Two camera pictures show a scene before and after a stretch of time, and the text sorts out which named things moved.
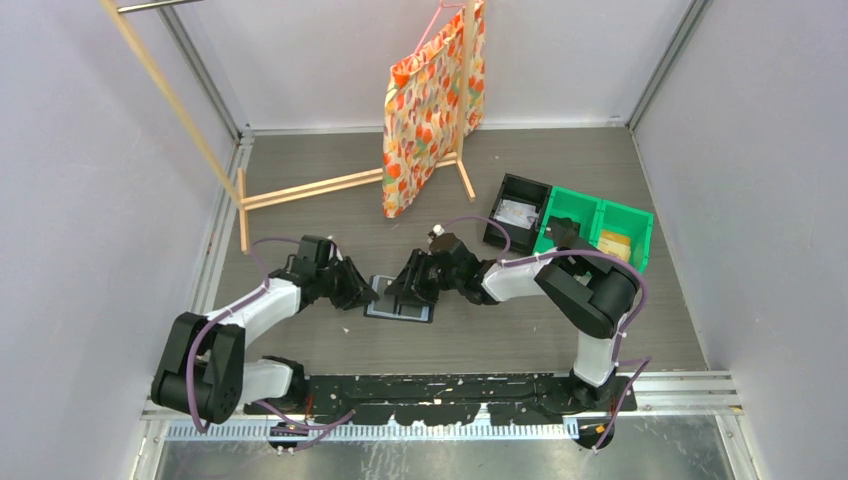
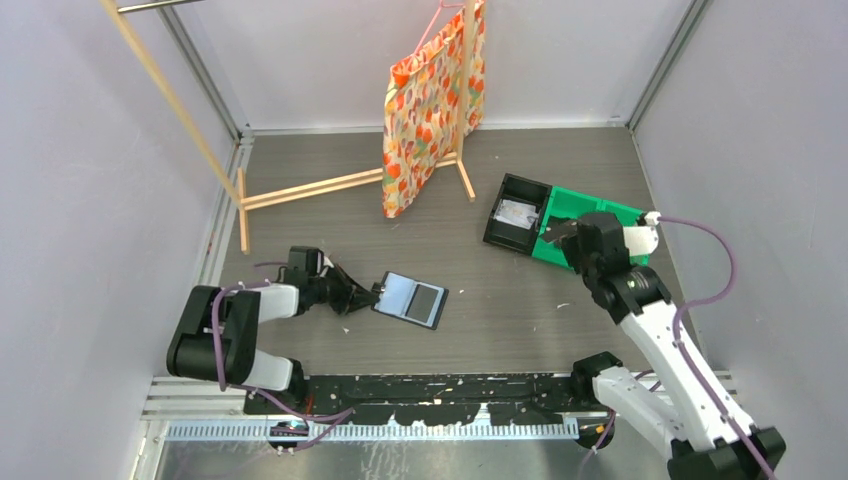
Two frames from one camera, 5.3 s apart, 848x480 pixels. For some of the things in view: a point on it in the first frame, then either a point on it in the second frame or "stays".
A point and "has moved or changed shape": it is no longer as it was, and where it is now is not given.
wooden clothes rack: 241,194 stays
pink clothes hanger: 434,22 stays
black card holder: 366,304 has moved or changed shape
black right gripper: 417,263 → 570,238
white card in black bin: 516,213 stays
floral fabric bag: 423,109 stays
